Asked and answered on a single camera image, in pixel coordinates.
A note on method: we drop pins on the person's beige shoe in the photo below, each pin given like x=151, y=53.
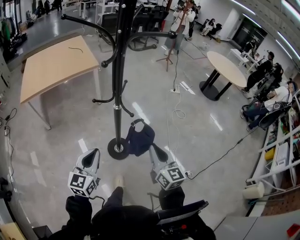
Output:
x=118, y=181

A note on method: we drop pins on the white low table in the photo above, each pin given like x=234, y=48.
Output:
x=241, y=57

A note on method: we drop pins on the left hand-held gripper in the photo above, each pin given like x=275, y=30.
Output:
x=78, y=182

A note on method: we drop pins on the yellow board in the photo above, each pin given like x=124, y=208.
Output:
x=14, y=232

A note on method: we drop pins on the white metal shelf rack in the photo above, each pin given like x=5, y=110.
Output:
x=293, y=164

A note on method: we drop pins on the black chest-mounted device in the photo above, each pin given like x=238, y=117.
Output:
x=180, y=213

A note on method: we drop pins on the person's right forearm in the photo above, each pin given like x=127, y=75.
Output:
x=172, y=197

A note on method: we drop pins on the white power strip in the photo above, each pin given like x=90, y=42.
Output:
x=187, y=173
x=175, y=90

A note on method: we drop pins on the red object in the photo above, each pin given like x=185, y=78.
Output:
x=294, y=230

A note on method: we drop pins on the person's dark clothed body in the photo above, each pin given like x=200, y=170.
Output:
x=122, y=215

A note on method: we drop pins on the yellow container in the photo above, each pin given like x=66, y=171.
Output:
x=269, y=155

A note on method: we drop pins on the black box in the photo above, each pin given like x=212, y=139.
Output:
x=43, y=232

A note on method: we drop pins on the black office chair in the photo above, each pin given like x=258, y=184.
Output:
x=150, y=23
x=109, y=25

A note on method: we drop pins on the dark navy bag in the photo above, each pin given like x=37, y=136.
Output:
x=140, y=140

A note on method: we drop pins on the black patterned chair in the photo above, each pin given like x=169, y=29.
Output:
x=274, y=114

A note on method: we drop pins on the dark glass door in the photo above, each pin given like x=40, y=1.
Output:
x=249, y=30

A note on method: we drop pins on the light wooden rectangular table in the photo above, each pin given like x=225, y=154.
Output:
x=56, y=68

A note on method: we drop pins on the white plastic bucket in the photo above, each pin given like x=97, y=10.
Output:
x=254, y=191

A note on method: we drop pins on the white storage box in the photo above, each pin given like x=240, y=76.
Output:
x=282, y=154

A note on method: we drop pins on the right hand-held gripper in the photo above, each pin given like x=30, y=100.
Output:
x=172, y=177

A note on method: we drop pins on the black metal coat rack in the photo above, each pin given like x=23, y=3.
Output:
x=118, y=70

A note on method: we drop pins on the round table black base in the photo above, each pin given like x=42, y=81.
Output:
x=225, y=65

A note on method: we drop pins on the person's left forearm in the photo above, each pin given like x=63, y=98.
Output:
x=78, y=211

